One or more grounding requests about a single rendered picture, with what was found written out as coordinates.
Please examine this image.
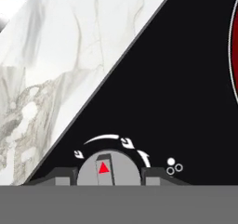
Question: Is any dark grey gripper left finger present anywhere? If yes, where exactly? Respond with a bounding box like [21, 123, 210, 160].
[29, 166, 79, 187]

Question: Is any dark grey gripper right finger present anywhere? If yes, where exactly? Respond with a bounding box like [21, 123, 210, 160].
[140, 166, 191, 187]

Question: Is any grey hob knob red mark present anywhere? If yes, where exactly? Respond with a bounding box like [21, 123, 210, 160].
[75, 149, 142, 187]

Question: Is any black glass hob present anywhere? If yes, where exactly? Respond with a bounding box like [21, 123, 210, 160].
[23, 0, 238, 187]

